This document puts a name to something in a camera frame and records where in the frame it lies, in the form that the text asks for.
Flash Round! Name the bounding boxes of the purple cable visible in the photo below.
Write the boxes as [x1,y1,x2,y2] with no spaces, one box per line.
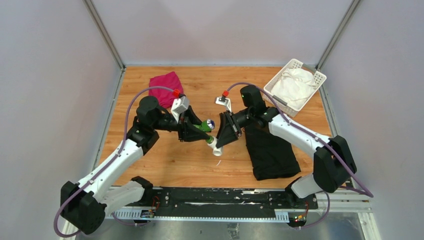
[52,86,176,239]
[225,82,375,199]

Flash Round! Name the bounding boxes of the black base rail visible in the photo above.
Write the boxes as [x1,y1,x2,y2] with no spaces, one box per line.
[119,186,320,220]

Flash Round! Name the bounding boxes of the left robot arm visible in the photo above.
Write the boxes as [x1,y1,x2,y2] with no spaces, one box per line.
[55,95,215,235]

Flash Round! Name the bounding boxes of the white plastic basket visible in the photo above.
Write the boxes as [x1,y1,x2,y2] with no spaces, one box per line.
[262,58,327,118]

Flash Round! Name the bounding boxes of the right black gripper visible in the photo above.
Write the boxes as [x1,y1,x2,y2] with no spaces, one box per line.
[214,107,255,149]

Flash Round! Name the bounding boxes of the white pipe fitting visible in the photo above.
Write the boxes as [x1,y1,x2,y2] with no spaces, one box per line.
[207,136,223,157]

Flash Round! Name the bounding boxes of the black folded cloth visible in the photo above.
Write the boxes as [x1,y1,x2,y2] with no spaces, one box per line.
[244,125,301,181]

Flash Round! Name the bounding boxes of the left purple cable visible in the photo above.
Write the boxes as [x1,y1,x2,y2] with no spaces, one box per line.
[52,86,176,239]

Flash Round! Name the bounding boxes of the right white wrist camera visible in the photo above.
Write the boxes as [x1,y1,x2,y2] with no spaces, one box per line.
[215,90,232,112]

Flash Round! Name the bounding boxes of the white cloth in basket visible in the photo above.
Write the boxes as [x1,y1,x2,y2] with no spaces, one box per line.
[270,68,318,111]

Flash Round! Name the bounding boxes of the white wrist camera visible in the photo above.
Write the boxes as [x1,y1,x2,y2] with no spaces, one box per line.
[215,90,232,112]
[171,89,190,122]

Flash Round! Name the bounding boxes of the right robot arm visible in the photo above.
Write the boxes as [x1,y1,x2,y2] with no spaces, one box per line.
[209,84,357,209]

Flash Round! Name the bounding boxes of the magenta folded cloth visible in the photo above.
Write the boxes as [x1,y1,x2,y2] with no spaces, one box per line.
[148,71,184,110]

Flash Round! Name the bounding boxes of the green water faucet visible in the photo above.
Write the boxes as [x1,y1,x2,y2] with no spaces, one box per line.
[194,119,215,144]

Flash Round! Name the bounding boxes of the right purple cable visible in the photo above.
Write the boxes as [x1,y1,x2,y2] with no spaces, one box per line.
[225,82,375,199]

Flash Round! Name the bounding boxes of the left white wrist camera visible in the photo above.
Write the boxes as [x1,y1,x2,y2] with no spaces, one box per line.
[171,89,190,122]

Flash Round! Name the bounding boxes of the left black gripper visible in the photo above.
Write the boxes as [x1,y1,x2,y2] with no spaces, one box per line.
[152,107,211,143]

